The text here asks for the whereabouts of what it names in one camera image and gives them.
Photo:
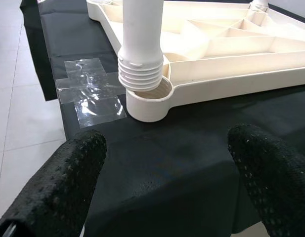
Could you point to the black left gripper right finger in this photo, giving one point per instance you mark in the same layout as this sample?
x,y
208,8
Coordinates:
x,y
278,185

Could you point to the white plastic children table top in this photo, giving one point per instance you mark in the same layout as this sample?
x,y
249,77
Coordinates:
x,y
241,79

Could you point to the clear plastic wrap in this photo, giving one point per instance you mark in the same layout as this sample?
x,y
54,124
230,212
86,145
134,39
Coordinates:
x,y
88,81

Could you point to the black tablecloth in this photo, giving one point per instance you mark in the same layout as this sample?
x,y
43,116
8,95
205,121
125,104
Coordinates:
x,y
167,160

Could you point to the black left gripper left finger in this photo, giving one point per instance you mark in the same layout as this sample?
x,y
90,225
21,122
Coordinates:
x,y
56,185

